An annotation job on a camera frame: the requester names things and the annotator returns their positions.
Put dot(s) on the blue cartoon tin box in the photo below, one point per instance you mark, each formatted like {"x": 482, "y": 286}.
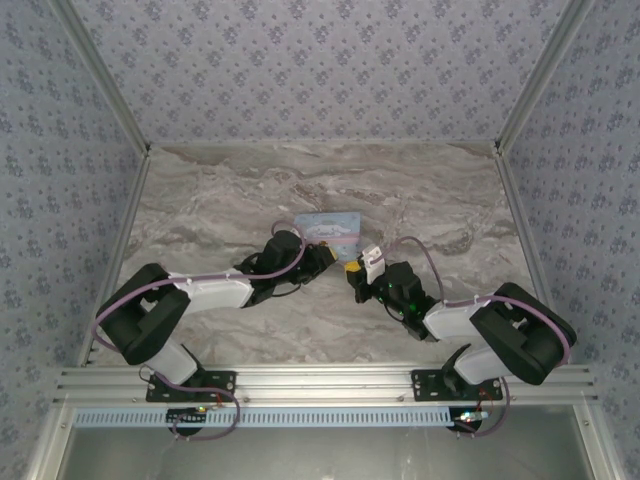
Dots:
{"x": 325, "y": 227}

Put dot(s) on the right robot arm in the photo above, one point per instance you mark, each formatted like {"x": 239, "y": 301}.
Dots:
{"x": 520, "y": 330}

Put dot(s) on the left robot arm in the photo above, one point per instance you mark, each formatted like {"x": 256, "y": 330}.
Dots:
{"x": 150, "y": 320}

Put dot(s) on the small black controller board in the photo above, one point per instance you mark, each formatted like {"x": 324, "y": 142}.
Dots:
{"x": 470, "y": 419}
{"x": 185, "y": 419}

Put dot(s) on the grey metal shelf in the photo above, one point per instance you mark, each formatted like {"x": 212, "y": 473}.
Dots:
{"x": 320, "y": 455}

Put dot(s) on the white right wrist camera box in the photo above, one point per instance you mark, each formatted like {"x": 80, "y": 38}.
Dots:
{"x": 372, "y": 262}

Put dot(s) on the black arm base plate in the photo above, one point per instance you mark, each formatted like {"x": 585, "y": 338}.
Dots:
{"x": 425, "y": 385}
{"x": 220, "y": 382}

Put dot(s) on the aluminium mounting rail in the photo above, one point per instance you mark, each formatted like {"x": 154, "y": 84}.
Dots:
{"x": 325, "y": 385}

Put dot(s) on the aluminium side rail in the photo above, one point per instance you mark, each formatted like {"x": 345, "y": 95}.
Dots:
{"x": 532, "y": 250}
{"x": 114, "y": 250}

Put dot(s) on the aluminium frame leg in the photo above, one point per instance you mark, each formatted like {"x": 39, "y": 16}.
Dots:
{"x": 595, "y": 450}
{"x": 47, "y": 450}

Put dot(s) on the aluminium frame corner post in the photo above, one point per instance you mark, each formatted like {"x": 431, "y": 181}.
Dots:
{"x": 105, "y": 75}
{"x": 542, "y": 75}

